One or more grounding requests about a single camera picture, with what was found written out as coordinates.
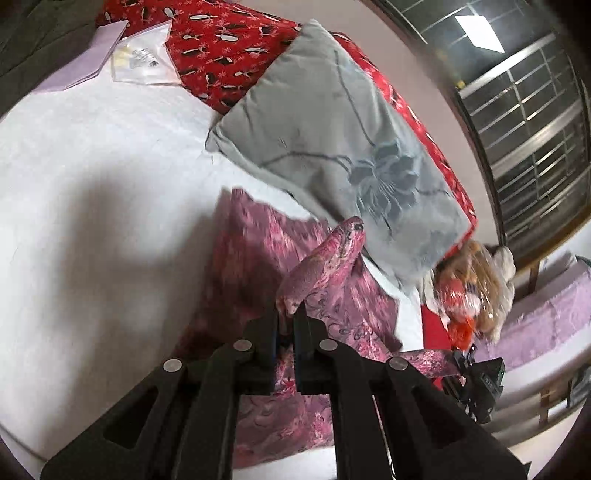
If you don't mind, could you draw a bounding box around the purple floral fleece garment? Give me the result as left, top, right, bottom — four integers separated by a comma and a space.
172, 187, 461, 469

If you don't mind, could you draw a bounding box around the lavender covered bench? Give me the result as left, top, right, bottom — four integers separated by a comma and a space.
476, 257, 590, 437

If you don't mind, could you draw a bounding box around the white quilted bedspread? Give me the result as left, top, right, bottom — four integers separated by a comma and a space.
0, 75, 426, 480

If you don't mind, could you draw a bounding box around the grey floral pillow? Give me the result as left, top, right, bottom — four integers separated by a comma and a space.
206, 21, 470, 283

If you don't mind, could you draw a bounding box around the barred window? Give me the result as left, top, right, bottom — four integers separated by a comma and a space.
378, 1, 590, 267

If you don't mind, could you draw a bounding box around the clear plastic packet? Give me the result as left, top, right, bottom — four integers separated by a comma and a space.
110, 20, 181, 85

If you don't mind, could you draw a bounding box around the lavender paper envelope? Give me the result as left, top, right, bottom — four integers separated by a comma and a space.
34, 20, 128, 93

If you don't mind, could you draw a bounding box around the red patterned blanket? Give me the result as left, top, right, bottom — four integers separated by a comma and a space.
96, 0, 478, 242

